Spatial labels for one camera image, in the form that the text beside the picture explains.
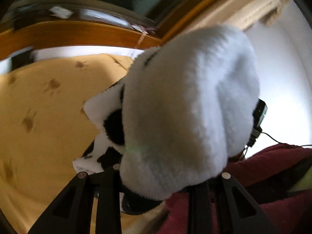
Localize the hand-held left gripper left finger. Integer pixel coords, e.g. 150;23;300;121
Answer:
29;164;122;234

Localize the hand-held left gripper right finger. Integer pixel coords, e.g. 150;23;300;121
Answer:
188;172;281;234

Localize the cow print fleece garment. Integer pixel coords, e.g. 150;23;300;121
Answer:
73;24;260;215

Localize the yellow green cloth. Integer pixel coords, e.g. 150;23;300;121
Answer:
288;168;312;193

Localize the yellow paw print blanket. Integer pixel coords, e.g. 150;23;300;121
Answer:
0;54;171;234

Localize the black box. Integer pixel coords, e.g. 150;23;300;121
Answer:
11;47;36;70

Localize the white paper sheet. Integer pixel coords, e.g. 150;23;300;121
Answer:
49;6;74;19

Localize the black cable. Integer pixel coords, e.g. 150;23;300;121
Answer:
244;132;312;157

